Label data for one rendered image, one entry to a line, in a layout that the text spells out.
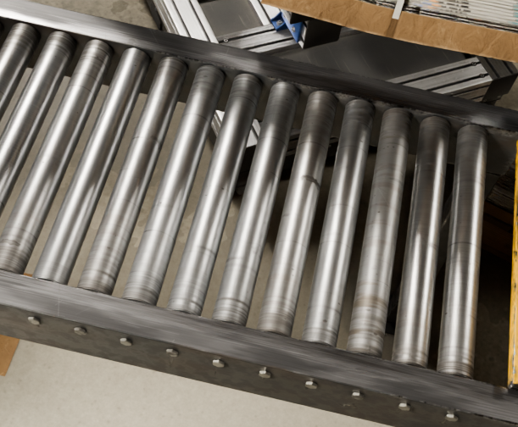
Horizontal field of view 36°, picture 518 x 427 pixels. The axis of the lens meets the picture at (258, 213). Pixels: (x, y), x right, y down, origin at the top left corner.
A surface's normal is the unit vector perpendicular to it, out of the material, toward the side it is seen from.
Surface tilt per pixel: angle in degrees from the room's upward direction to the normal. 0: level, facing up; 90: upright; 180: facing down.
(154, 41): 0
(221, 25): 0
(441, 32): 69
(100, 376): 0
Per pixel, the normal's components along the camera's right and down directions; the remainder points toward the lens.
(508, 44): -0.13, 0.60
